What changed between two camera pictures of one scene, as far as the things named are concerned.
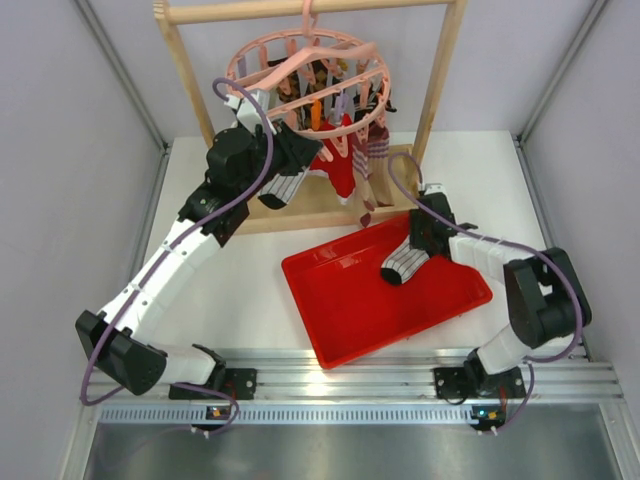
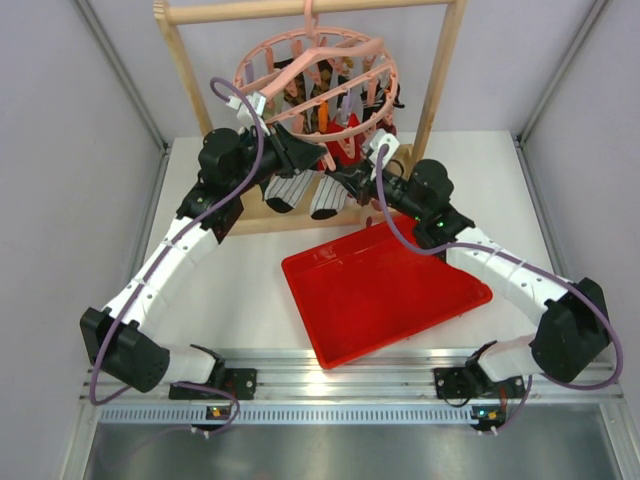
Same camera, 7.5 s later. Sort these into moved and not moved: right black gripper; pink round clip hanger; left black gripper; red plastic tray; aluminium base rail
Moved: right black gripper
Not moved: aluminium base rail; red plastic tray; left black gripper; pink round clip hanger
